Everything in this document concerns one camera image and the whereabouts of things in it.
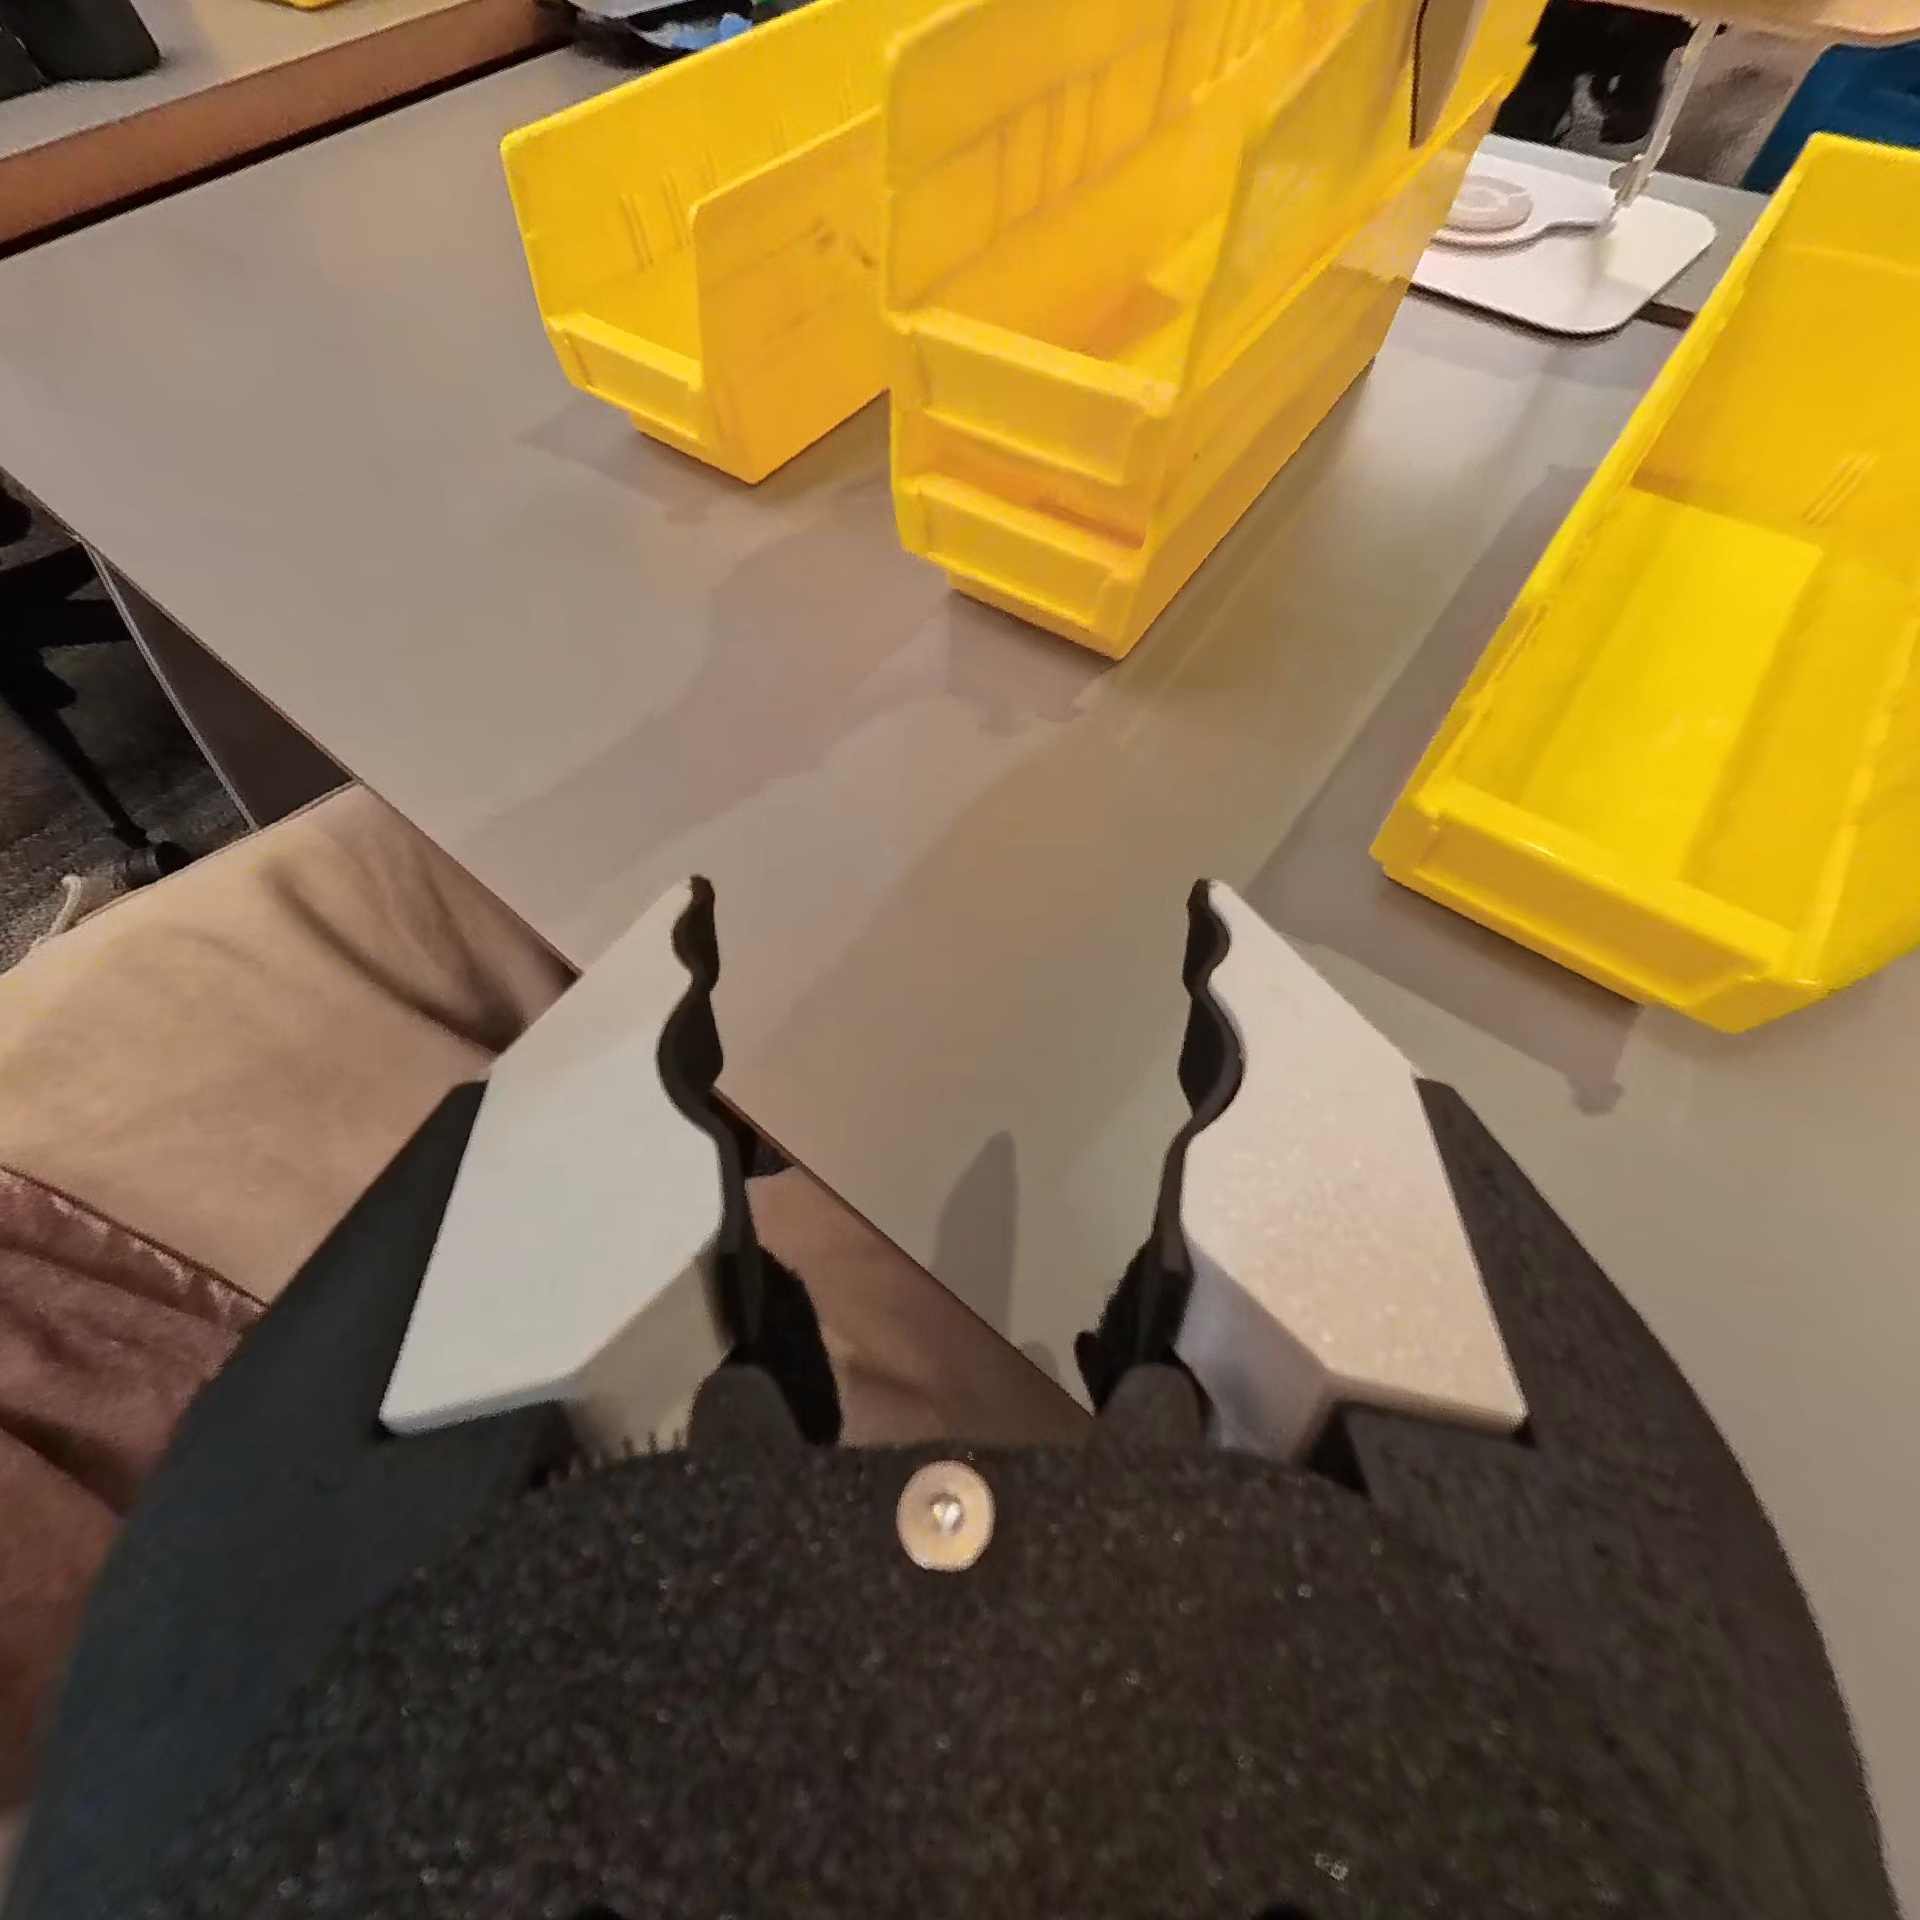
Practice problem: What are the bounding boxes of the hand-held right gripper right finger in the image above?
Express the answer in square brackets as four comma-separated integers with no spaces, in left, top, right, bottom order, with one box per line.
[1075,880,1531,1465]

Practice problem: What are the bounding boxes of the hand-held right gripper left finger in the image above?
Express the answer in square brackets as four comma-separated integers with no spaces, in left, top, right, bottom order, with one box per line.
[379,878,841,1455]

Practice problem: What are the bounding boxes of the grey desk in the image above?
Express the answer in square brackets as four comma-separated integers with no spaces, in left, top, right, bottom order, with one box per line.
[0,46,1920,1695]

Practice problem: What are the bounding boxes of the brown wooden desk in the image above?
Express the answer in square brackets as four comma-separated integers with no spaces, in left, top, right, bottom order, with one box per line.
[0,0,578,255]

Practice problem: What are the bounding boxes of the person's beige trousers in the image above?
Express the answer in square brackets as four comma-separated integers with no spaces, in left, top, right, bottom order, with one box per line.
[0,780,1095,1449]

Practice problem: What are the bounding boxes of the person's brown top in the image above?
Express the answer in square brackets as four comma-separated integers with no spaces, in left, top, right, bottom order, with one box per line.
[0,1168,273,1817]

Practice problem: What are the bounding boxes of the black pouch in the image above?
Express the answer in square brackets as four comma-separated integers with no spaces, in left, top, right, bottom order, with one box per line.
[563,0,781,48]

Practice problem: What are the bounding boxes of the teal blue container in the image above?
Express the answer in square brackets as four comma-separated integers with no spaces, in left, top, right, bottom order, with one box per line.
[1740,29,1920,190]

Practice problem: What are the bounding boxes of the black box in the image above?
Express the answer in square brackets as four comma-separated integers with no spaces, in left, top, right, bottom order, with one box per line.
[0,0,165,84]

